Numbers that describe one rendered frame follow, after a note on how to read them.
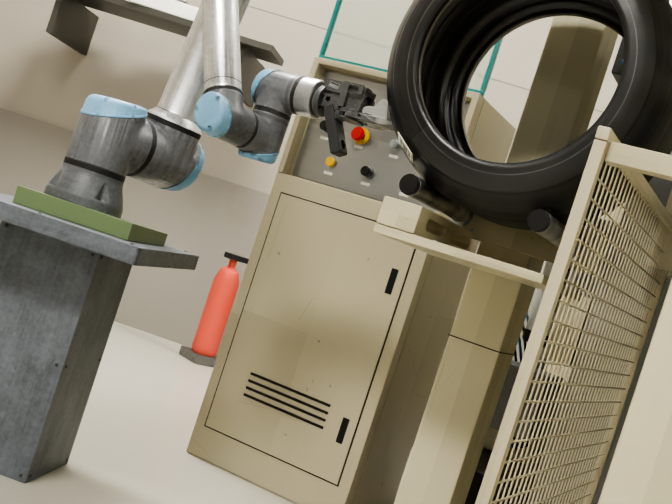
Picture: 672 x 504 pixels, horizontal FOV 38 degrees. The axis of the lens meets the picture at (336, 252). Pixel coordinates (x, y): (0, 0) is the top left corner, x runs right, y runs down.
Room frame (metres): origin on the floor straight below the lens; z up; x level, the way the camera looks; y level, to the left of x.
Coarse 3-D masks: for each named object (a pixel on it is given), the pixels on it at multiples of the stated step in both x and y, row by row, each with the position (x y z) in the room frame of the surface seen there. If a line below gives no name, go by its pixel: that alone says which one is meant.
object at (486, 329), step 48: (576, 48) 2.25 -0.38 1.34; (528, 96) 2.29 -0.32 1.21; (576, 96) 2.24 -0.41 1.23; (528, 144) 2.27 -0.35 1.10; (480, 288) 2.27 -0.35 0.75; (528, 288) 2.29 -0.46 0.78; (480, 336) 2.25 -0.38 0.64; (480, 384) 2.24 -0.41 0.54; (432, 432) 2.27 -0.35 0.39; (480, 432) 2.28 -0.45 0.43; (432, 480) 2.26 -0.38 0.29
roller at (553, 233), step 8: (528, 216) 1.87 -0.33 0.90; (536, 216) 1.86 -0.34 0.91; (544, 216) 1.85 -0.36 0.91; (552, 216) 1.89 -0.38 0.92; (528, 224) 1.87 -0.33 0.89; (536, 224) 1.86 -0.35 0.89; (544, 224) 1.85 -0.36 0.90; (552, 224) 1.87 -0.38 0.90; (560, 224) 1.93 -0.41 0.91; (536, 232) 1.87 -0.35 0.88; (544, 232) 1.87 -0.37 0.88; (552, 232) 1.89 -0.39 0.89; (560, 232) 1.94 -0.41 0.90; (552, 240) 1.95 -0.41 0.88; (560, 240) 1.97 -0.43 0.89; (576, 248) 2.10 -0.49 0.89
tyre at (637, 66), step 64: (448, 0) 2.00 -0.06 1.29; (512, 0) 2.23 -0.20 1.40; (576, 0) 2.17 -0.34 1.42; (640, 0) 1.83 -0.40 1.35; (448, 64) 2.27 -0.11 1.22; (640, 64) 1.81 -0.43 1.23; (448, 128) 2.26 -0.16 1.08; (640, 128) 1.82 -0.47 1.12; (448, 192) 1.98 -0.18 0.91; (512, 192) 1.89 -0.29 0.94; (576, 192) 1.86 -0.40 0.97
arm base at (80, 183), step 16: (64, 160) 2.32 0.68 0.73; (64, 176) 2.28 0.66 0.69; (80, 176) 2.27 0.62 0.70; (96, 176) 2.28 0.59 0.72; (112, 176) 2.31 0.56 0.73; (48, 192) 2.29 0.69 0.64; (64, 192) 2.26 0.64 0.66; (80, 192) 2.26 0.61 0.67; (96, 192) 2.28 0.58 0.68; (112, 192) 2.31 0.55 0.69; (96, 208) 2.27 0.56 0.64; (112, 208) 2.30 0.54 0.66
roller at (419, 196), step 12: (408, 180) 1.98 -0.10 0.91; (420, 180) 1.99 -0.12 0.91; (408, 192) 1.98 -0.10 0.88; (420, 192) 1.99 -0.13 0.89; (432, 192) 2.05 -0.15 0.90; (432, 204) 2.08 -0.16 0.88; (444, 204) 2.12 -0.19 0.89; (456, 204) 2.19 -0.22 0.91; (456, 216) 2.22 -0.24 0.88; (468, 216) 2.28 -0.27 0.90
